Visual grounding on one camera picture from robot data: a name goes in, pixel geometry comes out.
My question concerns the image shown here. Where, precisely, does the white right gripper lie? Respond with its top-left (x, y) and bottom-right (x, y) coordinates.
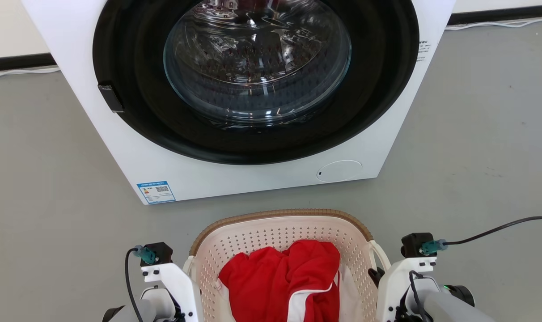
top-left (368, 257), bottom-right (438, 322)

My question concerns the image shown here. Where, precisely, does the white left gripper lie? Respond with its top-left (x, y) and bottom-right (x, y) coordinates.
top-left (140, 263), bottom-right (204, 322)

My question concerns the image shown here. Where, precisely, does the cream perforated laundry basket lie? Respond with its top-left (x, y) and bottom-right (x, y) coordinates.
top-left (183, 209), bottom-right (391, 322)

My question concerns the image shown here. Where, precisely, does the white garment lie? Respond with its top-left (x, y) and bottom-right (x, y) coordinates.
top-left (287, 268), bottom-right (364, 322)

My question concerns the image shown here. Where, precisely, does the red garment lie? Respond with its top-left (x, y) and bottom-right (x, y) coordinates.
top-left (218, 240), bottom-right (341, 322)

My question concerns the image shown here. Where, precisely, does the blue energy label sticker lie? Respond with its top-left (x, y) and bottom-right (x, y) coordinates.
top-left (136, 181), bottom-right (176, 204)

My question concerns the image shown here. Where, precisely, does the round white filter cover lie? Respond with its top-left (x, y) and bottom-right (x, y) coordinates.
top-left (317, 160), bottom-right (363, 182)

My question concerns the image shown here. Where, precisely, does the white front-load washing machine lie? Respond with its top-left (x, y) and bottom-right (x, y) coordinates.
top-left (21, 0), bottom-right (456, 205)

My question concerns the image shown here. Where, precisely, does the small printed text sticker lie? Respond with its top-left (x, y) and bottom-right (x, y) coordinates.
top-left (416, 40), bottom-right (432, 62)

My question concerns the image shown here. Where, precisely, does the black round washer door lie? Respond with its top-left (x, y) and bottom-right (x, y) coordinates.
top-left (93, 0), bottom-right (420, 165)

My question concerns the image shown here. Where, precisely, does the black baseboard strip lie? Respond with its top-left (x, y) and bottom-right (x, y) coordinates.
top-left (0, 53), bottom-right (57, 72)
top-left (448, 5), bottom-right (542, 25)

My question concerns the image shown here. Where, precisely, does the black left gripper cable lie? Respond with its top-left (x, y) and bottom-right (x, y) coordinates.
top-left (125, 247), bottom-right (145, 322)

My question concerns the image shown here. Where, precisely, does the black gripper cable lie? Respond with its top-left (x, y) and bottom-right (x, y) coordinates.
top-left (125, 247), bottom-right (145, 322)
top-left (443, 216), bottom-right (542, 246)

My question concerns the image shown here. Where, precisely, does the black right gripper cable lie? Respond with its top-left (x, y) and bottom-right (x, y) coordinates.
top-left (443, 216), bottom-right (542, 246)

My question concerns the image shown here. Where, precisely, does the black door handle latch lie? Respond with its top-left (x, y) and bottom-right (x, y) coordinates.
top-left (97, 82), bottom-right (125, 113)

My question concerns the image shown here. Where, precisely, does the white floor cable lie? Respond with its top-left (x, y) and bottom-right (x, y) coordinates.
top-left (445, 19), bottom-right (542, 31)
top-left (0, 67), bottom-right (60, 84)

